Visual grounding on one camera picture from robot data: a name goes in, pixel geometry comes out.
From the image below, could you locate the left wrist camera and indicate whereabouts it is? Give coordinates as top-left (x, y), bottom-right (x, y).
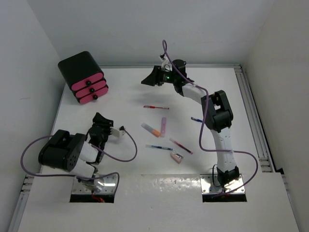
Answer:
top-left (111, 126), bottom-right (126, 139)

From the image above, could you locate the clear red ink pen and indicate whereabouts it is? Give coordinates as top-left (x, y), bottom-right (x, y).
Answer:
top-left (169, 138), bottom-right (193, 154)

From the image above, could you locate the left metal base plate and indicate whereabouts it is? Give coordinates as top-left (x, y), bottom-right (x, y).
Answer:
top-left (71, 174), bottom-right (118, 195)

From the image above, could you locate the purple highlighter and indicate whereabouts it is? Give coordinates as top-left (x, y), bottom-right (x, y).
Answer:
top-left (160, 117), bottom-right (167, 137)

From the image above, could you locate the dark blue pen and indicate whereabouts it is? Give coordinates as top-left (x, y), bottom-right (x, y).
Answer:
top-left (146, 145), bottom-right (173, 151)

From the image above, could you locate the orange highlighter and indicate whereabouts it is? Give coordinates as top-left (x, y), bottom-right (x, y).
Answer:
top-left (141, 123), bottom-right (161, 137)

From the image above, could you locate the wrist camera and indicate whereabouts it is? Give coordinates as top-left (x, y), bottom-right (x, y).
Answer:
top-left (159, 54), bottom-right (171, 71)
top-left (111, 126), bottom-right (126, 139)

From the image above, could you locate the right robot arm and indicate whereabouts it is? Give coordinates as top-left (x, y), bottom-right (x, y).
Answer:
top-left (141, 59), bottom-right (239, 187)

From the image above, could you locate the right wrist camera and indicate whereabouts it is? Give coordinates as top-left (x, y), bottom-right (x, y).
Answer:
top-left (159, 54), bottom-right (171, 71)

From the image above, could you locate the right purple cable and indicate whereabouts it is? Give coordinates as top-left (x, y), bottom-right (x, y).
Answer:
top-left (161, 40), bottom-right (259, 196)

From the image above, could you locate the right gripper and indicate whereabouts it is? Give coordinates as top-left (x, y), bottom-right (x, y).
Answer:
top-left (142, 66), bottom-right (177, 87)

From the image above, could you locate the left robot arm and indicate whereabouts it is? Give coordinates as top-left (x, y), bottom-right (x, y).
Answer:
top-left (38, 113), bottom-right (113, 192)

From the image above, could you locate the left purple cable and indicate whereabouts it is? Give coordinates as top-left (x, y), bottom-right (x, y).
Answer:
top-left (20, 129), bottom-right (138, 191)

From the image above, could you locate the purple cable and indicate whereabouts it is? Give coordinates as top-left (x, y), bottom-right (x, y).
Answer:
top-left (20, 129), bottom-right (138, 191)
top-left (161, 40), bottom-right (259, 196)

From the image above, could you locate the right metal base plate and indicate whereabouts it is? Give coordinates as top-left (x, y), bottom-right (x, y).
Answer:
top-left (200, 174), bottom-right (245, 195)

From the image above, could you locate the pink eraser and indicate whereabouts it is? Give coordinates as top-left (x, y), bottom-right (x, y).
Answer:
top-left (170, 150), bottom-right (183, 164)

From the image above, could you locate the metal base plate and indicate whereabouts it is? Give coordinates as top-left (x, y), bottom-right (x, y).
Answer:
top-left (200, 174), bottom-right (245, 195)
top-left (71, 174), bottom-right (118, 195)

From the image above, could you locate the black drawer cabinet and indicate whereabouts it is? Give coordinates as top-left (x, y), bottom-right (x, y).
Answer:
top-left (58, 51), bottom-right (107, 101)

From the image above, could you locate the red gel pen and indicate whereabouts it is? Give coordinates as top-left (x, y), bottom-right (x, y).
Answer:
top-left (143, 105), bottom-right (169, 110)

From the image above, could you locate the blue capped pen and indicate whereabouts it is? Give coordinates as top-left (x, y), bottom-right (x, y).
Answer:
top-left (191, 117), bottom-right (202, 123)

